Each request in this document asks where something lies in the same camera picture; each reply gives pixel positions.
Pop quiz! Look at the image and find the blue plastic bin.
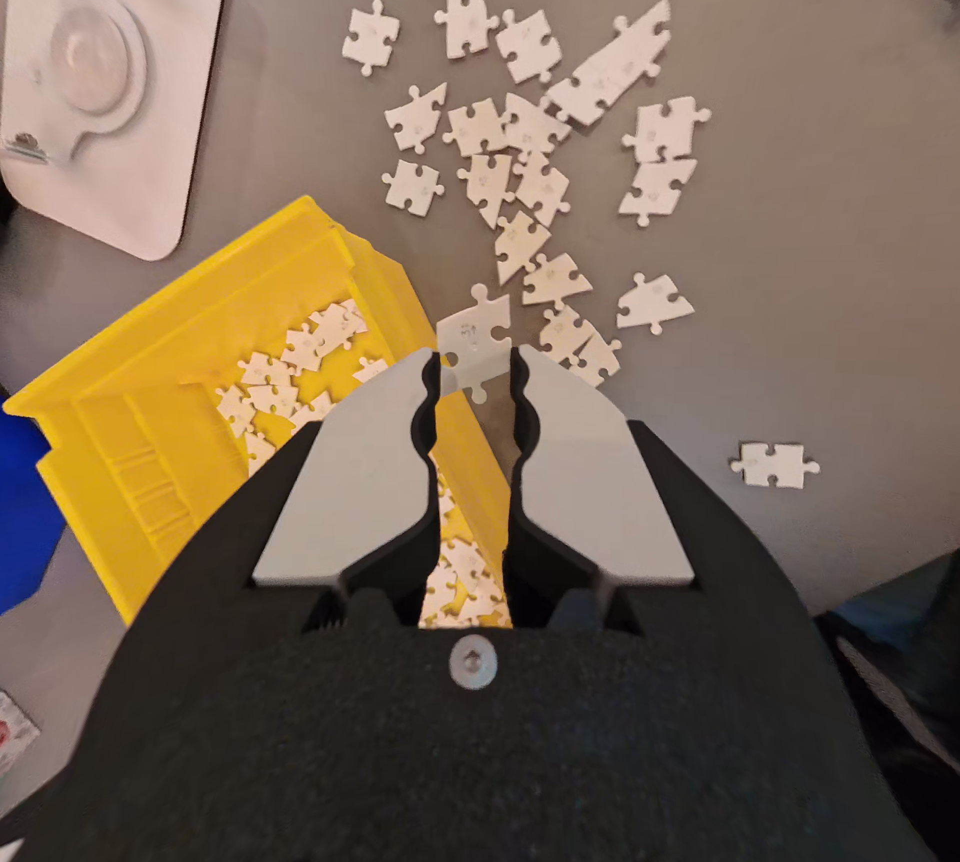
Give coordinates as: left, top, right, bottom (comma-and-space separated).
0, 393, 69, 616

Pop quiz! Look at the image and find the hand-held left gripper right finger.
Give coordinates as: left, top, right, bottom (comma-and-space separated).
502, 344, 696, 627

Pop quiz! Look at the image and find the single white puzzle piece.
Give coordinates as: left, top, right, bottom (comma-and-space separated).
435, 283, 513, 406

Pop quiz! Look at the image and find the spread of white puzzle pieces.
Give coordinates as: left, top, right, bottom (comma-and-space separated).
341, 0, 712, 389

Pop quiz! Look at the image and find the pastel printed box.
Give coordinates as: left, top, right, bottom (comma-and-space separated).
0, 689, 42, 781

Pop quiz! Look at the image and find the loose white puzzle piece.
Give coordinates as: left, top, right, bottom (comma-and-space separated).
729, 441, 822, 490

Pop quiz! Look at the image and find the yellow plastic bin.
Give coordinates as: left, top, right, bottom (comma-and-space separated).
3, 194, 519, 629

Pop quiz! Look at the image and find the heap of numbered puzzle pieces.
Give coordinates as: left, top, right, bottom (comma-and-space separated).
216, 298, 511, 629

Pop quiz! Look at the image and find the document stand with wooden board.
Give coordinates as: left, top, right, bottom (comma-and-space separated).
0, 0, 232, 262

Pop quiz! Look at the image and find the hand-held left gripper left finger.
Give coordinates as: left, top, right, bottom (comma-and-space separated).
252, 347, 442, 625

